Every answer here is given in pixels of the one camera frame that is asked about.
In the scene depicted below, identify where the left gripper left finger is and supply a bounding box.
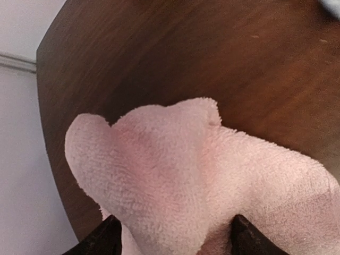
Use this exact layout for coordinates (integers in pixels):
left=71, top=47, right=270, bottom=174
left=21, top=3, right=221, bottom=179
left=63, top=215, right=122, bottom=255

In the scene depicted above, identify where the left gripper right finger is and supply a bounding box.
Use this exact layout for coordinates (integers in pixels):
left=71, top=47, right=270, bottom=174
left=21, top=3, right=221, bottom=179
left=231, top=215, right=282, bottom=254

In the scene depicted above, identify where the pink towel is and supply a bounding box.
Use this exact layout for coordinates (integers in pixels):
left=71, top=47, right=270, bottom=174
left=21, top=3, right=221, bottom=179
left=65, top=98, right=339, bottom=254

